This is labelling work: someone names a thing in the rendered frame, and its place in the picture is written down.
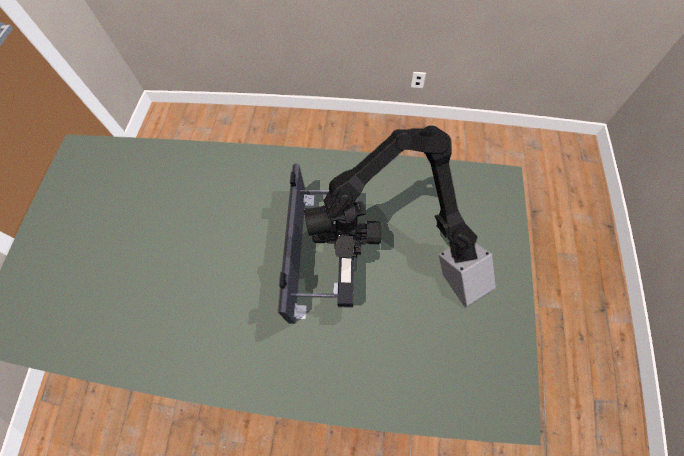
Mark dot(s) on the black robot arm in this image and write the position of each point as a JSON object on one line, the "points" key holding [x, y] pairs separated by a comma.
{"points": [[346, 188]]}

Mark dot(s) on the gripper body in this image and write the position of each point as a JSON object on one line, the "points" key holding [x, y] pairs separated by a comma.
{"points": [[370, 231]]}

